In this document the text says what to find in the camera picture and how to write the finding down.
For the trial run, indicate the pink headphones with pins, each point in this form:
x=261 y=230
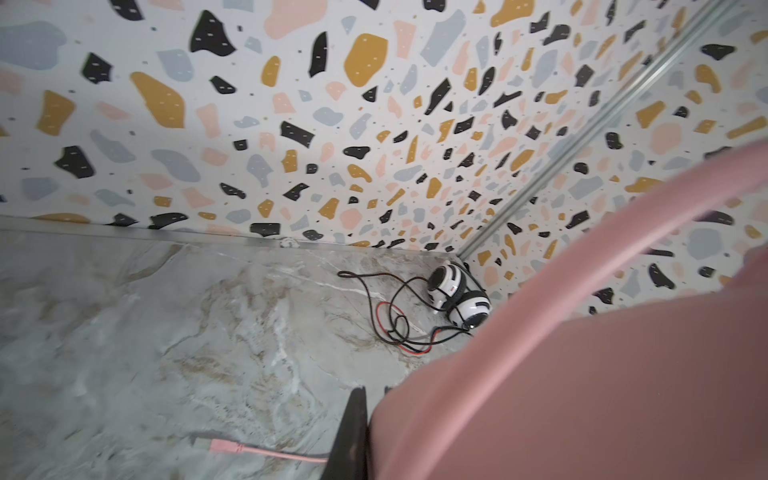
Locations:
x=672 y=389

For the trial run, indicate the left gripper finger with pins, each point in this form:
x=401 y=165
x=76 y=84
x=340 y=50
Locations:
x=348 y=457

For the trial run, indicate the white black headphones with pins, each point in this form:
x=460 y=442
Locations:
x=455 y=292

